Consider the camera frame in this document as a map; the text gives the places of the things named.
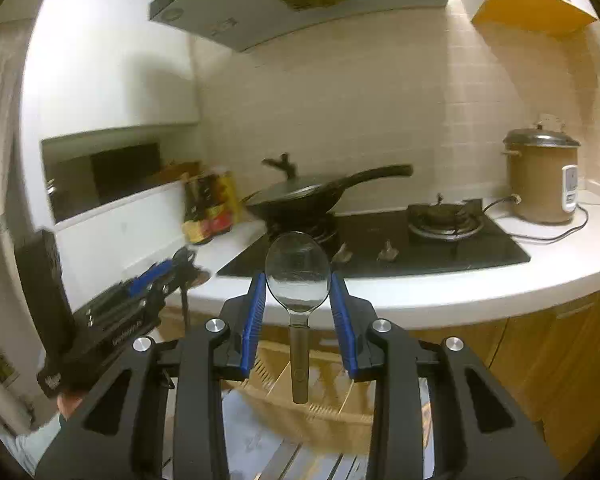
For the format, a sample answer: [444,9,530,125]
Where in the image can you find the black power cable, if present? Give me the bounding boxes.
[482,193,591,246]

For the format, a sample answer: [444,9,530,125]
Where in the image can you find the beige rice cooker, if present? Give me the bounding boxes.
[503,124,580,226]

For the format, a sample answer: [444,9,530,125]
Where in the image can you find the sauce bottles with red labels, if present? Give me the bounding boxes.
[181,172,234,245]

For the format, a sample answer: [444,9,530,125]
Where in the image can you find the black wok with handle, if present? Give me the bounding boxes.
[242,153,414,224]

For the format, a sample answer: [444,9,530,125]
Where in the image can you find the black gas stove top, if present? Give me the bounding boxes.
[219,198,530,278]

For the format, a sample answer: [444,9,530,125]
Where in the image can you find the clear spoon with grey handle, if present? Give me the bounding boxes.
[265,232,330,405]

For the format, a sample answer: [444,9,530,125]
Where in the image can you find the person's left hand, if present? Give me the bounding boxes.
[56,392,84,419]

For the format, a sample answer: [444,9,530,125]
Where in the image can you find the light blue patterned placemat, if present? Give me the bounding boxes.
[162,389,437,480]

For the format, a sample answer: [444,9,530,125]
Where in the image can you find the black spoon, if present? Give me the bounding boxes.
[172,246,211,332]

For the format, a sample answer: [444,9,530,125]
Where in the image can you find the beige plastic utensil basket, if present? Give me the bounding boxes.
[232,341,373,431]

